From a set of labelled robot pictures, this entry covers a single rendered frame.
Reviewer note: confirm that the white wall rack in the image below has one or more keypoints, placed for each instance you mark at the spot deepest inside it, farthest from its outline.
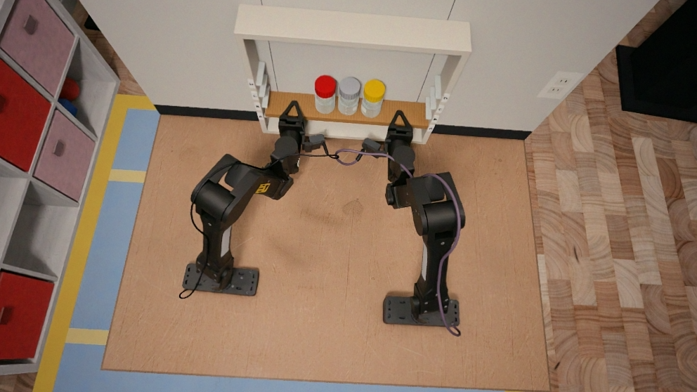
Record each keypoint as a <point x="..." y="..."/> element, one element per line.
<point x="362" y="30"/>

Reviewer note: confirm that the glass bottle with grey cap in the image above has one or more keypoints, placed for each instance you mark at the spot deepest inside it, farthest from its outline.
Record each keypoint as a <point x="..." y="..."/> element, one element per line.
<point x="349" y="89"/>

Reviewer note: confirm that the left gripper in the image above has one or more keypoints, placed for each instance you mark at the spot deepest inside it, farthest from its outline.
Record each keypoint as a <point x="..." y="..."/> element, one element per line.
<point x="294" y="127"/>

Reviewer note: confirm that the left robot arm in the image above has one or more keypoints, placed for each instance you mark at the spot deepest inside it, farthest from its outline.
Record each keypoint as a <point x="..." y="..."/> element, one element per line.
<point x="227" y="206"/>

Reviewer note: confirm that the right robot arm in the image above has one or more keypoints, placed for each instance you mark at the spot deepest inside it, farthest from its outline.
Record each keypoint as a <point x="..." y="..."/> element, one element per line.
<point x="429" y="220"/>

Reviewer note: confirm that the plastic bottle with red cap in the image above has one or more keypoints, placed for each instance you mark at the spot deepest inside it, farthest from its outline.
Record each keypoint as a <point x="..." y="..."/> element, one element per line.
<point x="325" y="94"/>

